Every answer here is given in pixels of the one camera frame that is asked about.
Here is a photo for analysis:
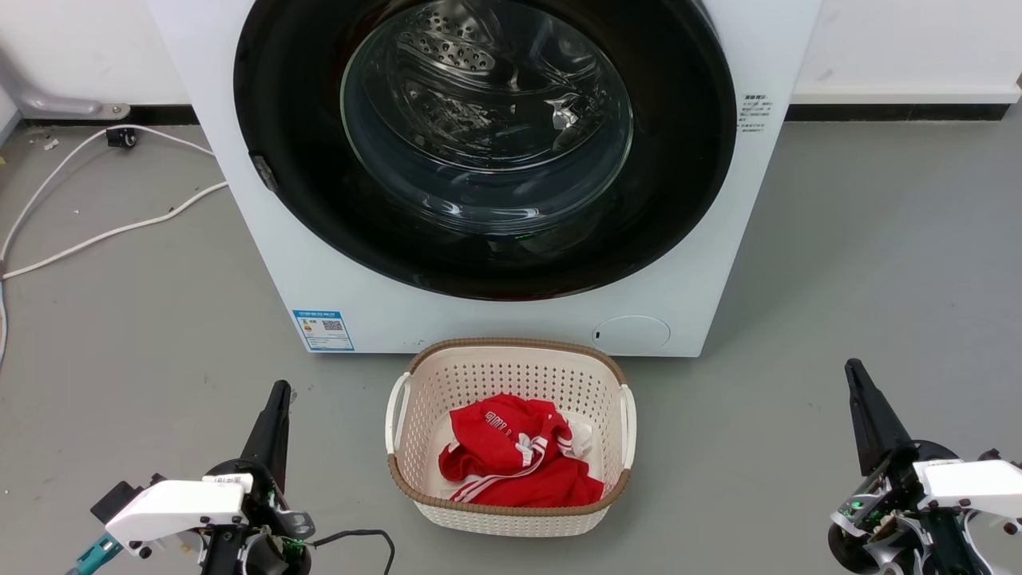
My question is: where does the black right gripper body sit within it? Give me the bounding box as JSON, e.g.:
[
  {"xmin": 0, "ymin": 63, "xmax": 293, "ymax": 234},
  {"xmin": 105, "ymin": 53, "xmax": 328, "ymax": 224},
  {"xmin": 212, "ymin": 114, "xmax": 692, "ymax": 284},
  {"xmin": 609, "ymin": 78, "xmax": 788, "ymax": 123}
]
[{"xmin": 826, "ymin": 438, "xmax": 969, "ymax": 575}]

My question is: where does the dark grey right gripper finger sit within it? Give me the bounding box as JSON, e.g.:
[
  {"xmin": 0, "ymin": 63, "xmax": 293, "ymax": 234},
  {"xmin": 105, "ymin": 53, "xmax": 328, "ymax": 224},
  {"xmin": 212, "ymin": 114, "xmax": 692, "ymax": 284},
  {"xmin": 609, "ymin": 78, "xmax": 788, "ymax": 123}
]
[{"xmin": 844, "ymin": 358, "xmax": 916, "ymax": 478}]

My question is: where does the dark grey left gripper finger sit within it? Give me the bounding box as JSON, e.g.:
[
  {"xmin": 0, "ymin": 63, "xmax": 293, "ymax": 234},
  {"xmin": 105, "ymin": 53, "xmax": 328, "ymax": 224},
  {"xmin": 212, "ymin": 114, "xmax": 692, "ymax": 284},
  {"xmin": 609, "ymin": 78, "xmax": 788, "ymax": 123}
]
[{"xmin": 239, "ymin": 379, "xmax": 294, "ymax": 490}]

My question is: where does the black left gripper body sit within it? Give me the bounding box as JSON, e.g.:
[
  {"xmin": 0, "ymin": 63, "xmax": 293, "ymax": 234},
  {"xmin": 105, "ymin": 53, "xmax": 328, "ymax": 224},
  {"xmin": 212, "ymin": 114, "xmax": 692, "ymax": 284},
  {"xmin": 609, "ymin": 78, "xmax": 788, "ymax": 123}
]
[{"xmin": 201, "ymin": 458, "xmax": 317, "ymax": 575}]

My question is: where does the black round washer door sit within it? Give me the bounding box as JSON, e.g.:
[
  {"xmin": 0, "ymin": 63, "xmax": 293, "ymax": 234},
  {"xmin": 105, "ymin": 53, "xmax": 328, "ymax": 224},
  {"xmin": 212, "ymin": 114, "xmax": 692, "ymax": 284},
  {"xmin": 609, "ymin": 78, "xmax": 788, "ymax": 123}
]
[{"xmin": 233, "ymin": 0, "xmax": 738, "ymax": 302}]

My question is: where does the white front-load washing machine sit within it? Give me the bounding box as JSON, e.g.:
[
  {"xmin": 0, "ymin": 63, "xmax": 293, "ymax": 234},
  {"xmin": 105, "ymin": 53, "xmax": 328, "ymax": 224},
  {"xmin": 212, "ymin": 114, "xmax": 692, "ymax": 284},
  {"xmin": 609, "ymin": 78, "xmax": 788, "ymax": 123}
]
[{"xmin": 146, "ymin": 0, "xmax": 823, "ymax": 358}]

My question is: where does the blue energy label sticker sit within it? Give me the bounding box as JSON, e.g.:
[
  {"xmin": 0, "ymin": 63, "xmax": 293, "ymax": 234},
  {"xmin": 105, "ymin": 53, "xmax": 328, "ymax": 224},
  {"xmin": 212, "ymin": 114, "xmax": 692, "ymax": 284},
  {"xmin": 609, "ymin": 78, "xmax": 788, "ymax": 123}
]
[{"xmin": 292, "ymin": 309, "xmax": 355, "ymax": 353}]

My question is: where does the red garment with white stripes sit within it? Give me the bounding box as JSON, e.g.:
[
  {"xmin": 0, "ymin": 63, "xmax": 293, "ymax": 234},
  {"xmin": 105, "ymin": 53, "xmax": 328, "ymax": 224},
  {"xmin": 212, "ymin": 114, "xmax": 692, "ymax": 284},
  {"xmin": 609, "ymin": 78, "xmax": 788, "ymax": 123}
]
[{"xmin": 438, "ymin": 393, "xmax": 605, "ymax": 510}]

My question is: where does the white perforated laundry basket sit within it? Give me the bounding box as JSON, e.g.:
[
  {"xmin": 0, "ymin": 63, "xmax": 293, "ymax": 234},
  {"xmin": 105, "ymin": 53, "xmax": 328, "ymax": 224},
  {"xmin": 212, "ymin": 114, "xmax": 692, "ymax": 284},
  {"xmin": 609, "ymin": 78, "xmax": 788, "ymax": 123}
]
[{"xmin": 386, "ymin": 337, "xmax": 638, "ymax": 538}]

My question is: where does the round white filter cover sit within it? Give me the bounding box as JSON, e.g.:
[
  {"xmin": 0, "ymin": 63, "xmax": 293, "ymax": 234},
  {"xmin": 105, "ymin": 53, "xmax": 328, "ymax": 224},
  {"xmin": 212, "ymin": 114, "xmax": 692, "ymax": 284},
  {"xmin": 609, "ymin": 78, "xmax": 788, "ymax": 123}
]
[{"xmin": 592, "ymin": 315, "xmax": 672, "ymax": 357}]

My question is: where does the small printed text sticker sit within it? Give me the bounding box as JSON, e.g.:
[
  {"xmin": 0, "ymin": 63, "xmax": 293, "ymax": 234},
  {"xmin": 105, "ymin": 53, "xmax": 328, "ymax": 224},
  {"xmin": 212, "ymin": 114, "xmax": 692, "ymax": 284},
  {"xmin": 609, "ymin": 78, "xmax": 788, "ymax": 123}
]
[{"xmin": 738, "ymin": 91, "xmax": 774, "ymax": 136}]

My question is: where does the stainless steel washer drum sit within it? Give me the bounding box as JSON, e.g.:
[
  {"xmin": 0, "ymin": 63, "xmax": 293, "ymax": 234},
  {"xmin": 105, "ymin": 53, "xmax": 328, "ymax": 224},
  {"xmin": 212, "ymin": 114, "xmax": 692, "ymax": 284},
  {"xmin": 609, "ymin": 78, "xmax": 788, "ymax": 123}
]
[{"xmin": 342, "ymin": 0, "xmax": 635, "ymax": 234}]

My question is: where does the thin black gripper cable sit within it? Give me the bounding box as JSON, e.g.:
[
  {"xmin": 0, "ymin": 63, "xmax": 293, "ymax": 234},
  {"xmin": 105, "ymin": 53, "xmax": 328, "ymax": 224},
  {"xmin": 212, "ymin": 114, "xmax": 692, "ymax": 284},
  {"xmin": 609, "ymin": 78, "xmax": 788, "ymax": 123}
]
[{"xmin": 308, "ymin": 528, "xmax": 398, "ymax": 575}]

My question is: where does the teal cable connector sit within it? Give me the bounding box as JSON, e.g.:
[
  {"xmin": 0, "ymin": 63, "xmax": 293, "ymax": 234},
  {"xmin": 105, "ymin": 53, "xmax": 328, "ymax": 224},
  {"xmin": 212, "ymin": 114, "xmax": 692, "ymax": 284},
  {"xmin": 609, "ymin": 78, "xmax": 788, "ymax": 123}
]
[{"xmin": 64, "ymin": 533, "xmax": 125, "ymax": 575}]

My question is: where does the white power cable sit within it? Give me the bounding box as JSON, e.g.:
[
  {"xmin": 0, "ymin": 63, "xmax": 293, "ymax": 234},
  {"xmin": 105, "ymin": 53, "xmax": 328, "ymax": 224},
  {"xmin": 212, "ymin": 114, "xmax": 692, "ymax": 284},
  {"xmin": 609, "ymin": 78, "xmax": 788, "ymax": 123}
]
[
  {"xmin": 0, "ymin": 181, "xmax": 230, "ymax": 370},
  {"xmin": 0, "ymin": 124, "xmax": 216, "ymax": 264}
]

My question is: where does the grey drain hose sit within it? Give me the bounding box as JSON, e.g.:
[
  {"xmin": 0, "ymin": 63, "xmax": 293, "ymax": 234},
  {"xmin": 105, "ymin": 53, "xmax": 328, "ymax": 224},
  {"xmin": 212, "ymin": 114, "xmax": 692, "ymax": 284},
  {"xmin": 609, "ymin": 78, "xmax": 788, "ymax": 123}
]
[{"xmin": 0, "ymin": 46, "xmax": 132, "ymax": 121}]

